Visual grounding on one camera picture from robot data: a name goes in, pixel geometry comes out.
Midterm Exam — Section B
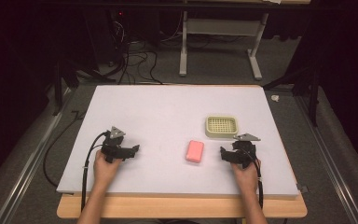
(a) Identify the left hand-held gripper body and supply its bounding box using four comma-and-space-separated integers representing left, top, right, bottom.
101, 125, 131, 163

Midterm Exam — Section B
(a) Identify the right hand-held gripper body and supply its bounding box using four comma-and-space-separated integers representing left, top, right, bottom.
228, 133, 262, 170

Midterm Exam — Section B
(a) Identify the person's left hand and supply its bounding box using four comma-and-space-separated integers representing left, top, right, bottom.
92, 149, 123, 189

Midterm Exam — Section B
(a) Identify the person's right hand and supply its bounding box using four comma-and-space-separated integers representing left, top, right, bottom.
231, 158, 262, 194

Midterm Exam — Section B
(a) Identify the cream soap dish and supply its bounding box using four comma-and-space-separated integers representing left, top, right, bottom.
204, 115, 240, 140

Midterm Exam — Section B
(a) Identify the pink soap bar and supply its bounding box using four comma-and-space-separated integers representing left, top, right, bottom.
185, 139, 206, 163

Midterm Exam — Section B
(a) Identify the white foam mat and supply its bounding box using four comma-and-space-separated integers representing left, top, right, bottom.
56, 85, 300, 201

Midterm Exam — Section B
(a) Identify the wooden table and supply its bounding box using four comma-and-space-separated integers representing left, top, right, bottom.
56, 83, 309, 219

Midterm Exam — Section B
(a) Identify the black metal stand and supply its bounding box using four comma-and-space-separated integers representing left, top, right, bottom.
262, 59, 322, 127
51, 59, 117, 117

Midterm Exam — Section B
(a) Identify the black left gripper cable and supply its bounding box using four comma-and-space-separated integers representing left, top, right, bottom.
80, 131, 110, 213

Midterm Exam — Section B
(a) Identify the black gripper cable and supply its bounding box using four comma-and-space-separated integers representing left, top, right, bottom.
241, 148, 265, 210
80, 131, 110, 213

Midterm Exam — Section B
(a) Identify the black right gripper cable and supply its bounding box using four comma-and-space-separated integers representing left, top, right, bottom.
241, 148, 265, 210

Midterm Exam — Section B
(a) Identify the black floor cable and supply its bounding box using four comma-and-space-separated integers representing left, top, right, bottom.
42, 109, 88, 189

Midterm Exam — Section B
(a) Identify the metal floor rail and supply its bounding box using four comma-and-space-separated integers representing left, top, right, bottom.
0, 88, 76, 224
293, 92, 358, 224

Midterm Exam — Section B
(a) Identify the tangle of black cables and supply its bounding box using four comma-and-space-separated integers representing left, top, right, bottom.
106, 18, 187, 86

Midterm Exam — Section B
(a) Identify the white metal desk frame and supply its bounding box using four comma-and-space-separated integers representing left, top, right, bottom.
178, 10, 270, 81

